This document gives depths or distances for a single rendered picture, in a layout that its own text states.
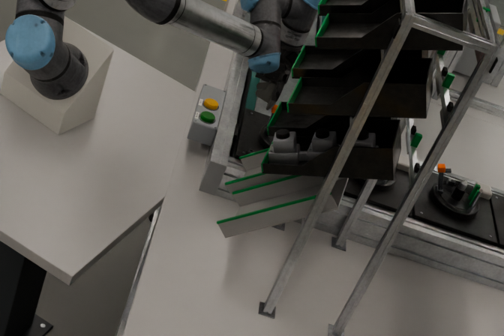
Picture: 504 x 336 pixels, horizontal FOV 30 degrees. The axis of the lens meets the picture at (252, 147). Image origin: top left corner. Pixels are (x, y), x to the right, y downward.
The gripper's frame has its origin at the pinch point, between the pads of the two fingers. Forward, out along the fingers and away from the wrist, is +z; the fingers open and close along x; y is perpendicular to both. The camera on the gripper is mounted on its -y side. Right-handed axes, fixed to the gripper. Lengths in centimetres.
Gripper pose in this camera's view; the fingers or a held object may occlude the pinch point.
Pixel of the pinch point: (271, 106)
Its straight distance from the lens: 244.8
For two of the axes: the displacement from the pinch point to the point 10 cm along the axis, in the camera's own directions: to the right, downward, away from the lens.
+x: -1.0, 5.4, -8.3
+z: -3.2, 7.8, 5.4
